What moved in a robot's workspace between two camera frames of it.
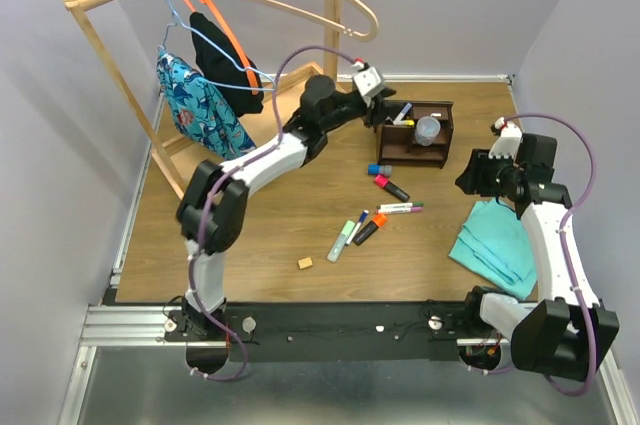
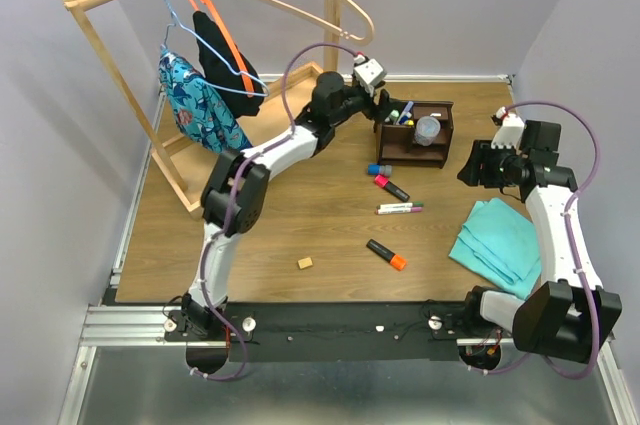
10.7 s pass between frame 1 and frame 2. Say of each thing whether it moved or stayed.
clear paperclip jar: stayed
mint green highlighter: moved
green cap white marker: stayed
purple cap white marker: stayed
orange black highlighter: moved
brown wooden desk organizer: stayed
